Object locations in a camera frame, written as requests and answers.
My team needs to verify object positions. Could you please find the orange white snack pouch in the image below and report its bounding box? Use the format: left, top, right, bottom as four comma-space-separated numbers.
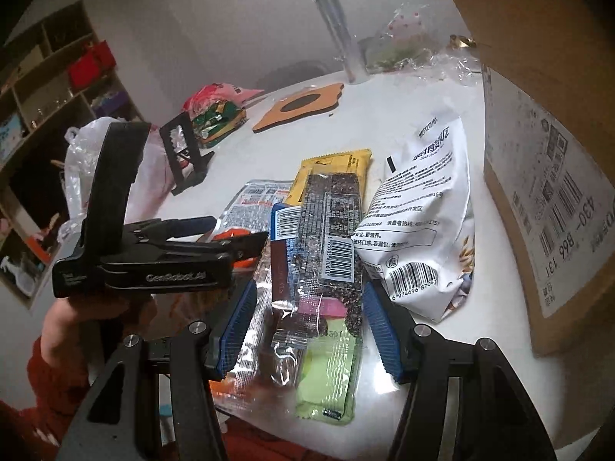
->
211, 179, 292, 240

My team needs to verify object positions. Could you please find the light green snack packet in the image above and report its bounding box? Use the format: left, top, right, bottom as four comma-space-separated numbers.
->
295, 318, 363, 426

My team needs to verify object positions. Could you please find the dark seed bar wrapper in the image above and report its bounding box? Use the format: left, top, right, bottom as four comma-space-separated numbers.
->
293, 164, 363, 337

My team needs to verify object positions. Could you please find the white oat snack bag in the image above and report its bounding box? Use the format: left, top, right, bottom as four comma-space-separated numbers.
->
352, 111, 475, 323

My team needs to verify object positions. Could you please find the yellow snack pack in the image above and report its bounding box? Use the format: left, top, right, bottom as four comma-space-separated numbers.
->
284, 149, 372, 206

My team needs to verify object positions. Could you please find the clear grain bar wrapper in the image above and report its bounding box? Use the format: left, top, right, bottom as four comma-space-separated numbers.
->
263, 238, 328, 388

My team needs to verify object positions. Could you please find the blue bar wrapper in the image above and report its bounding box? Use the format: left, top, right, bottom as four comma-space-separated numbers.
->
270, 203, 301, 242

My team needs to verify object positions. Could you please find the person left hand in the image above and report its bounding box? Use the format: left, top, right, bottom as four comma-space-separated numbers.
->
40, 295, 157, 381

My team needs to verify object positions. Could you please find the black phone stand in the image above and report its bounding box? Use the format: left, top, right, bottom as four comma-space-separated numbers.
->
158, 111, 214, 196

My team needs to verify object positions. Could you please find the white plastic shopping bag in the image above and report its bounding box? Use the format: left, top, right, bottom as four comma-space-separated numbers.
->
58, 117, 175, 244

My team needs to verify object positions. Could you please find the green snack bag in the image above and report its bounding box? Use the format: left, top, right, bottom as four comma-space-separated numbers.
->
192, 100, 247, 149

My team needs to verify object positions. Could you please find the pink plastic bag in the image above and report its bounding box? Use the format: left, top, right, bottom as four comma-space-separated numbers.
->
183, 82, 264, 118

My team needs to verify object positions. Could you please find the orange wooden coaster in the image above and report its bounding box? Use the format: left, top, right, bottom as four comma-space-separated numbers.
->
252, 82, 344, 133

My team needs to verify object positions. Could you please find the wooden shelf unit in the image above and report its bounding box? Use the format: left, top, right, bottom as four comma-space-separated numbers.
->
1, 1, 142, 308

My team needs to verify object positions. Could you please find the clear plastic tube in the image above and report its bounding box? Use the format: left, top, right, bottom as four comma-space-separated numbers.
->
314, 0, 369, 85

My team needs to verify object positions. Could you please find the crumpled clear wrapper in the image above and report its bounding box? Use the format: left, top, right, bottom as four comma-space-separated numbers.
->
422, 50, 483, 86

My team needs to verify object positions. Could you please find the clear bag with greens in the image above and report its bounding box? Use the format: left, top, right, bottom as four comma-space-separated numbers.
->
360, 3, 443, 74

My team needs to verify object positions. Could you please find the gold foil wrapper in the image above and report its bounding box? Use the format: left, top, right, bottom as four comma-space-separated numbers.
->
448, 35, 477, 51

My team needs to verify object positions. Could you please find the cardboard box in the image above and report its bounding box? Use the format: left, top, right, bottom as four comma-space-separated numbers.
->
429, 0, 615, 356

